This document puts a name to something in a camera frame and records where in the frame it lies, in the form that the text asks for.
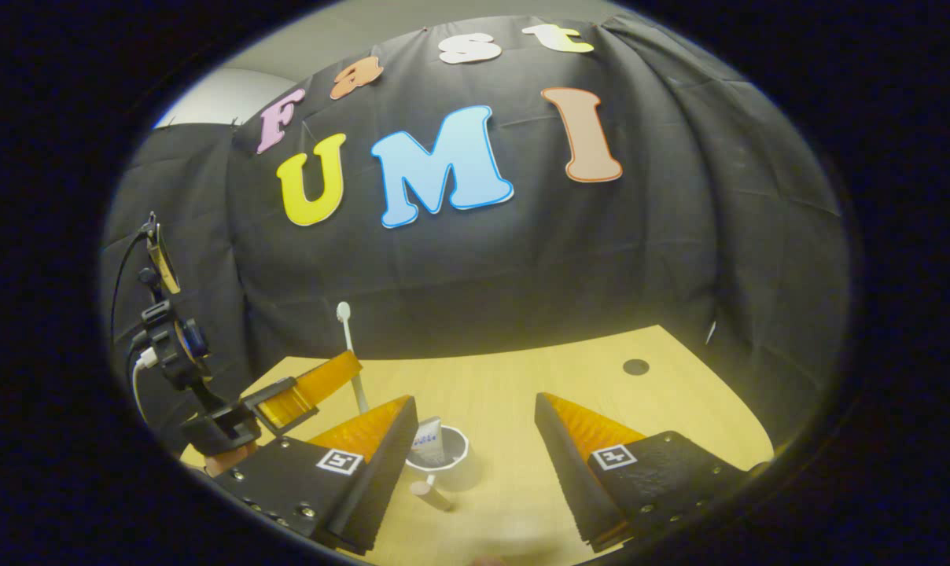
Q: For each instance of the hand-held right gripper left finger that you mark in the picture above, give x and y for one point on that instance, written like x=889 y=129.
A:
x=381 y=487

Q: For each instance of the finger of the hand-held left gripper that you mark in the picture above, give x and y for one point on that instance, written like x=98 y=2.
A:
x=318 y=385

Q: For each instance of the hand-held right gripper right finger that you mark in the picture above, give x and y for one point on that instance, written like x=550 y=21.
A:
x=569 y=479

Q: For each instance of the white toothpaste tube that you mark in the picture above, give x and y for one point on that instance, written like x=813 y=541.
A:
x=428 y=440

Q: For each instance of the white toothbrush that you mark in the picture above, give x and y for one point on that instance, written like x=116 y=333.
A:
x=344 y=311

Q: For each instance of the wooden desktop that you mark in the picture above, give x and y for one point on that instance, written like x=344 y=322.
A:
x=506 y=409

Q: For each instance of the black backdrop cloth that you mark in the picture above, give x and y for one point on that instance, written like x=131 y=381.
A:
x=522 y=275

